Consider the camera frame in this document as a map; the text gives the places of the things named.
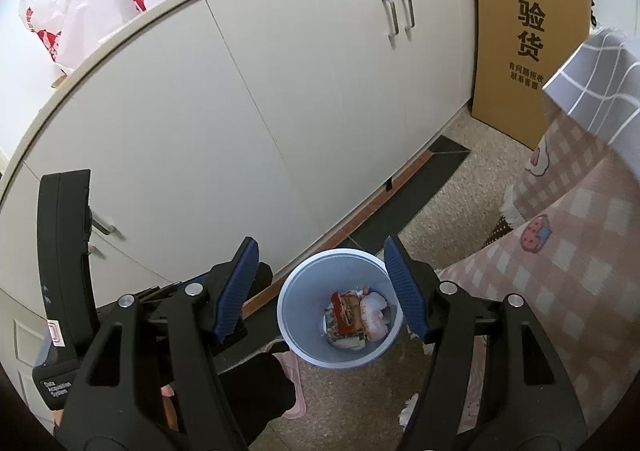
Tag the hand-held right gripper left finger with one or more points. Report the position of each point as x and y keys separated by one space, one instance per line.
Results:
x=235 y=291

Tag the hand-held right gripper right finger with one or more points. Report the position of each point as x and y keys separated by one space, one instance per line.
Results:
x=407 y=291

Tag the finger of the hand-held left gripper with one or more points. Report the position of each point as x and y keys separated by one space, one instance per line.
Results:
x=264 y=276

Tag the light blue plastic waste bin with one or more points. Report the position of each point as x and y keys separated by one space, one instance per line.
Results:
x=305 y=311

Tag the red snack bag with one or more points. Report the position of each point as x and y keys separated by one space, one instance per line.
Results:
x=347 y=313

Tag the person's black trouser leg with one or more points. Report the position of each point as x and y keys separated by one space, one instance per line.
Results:
x=255 y=391

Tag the pink slipper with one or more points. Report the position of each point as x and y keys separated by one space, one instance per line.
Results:
x=295 y=381

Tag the low white cabinet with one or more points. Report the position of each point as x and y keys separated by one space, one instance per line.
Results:
x=225 y=106

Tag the brown paper scrap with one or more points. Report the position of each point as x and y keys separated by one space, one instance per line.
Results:
x=60 y=78

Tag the large cardboard box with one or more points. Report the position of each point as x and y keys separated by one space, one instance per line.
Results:
x=505 y=91

